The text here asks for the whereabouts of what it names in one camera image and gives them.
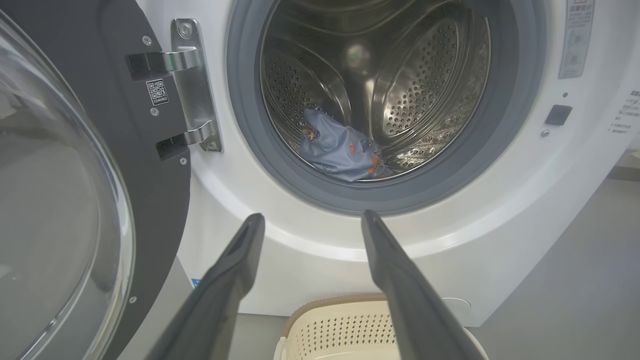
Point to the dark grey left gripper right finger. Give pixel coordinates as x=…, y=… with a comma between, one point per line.
x=415, y=310

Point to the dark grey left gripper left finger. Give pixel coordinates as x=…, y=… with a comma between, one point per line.
x=220, y=295

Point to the round black glass washer door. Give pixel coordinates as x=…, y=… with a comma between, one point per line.
x=75, y=200

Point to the blue grey garment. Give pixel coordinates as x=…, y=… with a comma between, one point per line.
x=340, y=150

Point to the white front-load washing machine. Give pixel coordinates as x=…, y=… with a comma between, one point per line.
x=500, y=225

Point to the silver metal door hinge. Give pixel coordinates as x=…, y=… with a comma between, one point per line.
x=192, y=85

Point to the black QR code label sticker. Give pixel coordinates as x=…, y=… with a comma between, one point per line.
x=157, y=92

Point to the steel perforated washer drum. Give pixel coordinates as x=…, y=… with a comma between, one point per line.
x=425, y=75

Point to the blue energy label sticker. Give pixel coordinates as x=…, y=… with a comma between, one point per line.
x=195, y=282

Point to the round white filter cover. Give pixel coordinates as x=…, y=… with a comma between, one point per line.
x=457, y=302

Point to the cream perforated laundry basket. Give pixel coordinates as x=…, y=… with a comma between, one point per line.
x=340, y=330

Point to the printed text notice sticker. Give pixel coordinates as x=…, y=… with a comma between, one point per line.
x=627, y=112

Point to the grey warning label sticker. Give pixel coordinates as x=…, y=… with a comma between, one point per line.
x=576, y=40

